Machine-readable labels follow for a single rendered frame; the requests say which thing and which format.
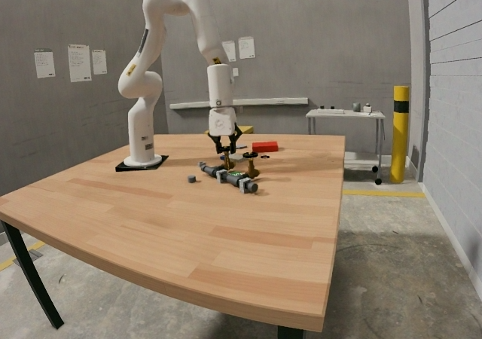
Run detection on dark grey pipe with metal clamp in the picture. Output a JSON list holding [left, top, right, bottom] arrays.
[[201, 146, 261, 194]]

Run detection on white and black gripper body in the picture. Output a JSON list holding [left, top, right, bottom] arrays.
[[209, 107, 238, 136]]

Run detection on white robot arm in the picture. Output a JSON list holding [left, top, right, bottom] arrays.
[[118, 0, 243, 167]]

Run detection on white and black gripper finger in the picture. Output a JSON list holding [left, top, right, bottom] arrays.
[[207, 132, 223, 154], [229, 123, 243, 154]]

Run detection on red rectangular block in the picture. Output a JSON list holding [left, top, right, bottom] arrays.
[[252, 142, 278, 153]]

